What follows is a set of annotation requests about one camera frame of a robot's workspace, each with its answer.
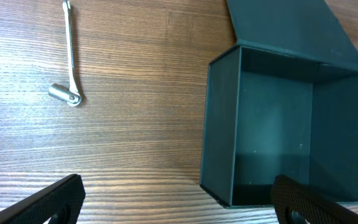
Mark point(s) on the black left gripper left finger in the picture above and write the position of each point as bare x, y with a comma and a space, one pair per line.
60, 202

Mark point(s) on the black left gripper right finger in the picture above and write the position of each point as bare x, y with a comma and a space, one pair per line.
294, 203

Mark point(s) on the dark green open box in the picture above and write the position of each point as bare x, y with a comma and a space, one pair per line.
282, 101

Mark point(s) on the silver socket wrench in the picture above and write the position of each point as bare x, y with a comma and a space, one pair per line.
70, 95

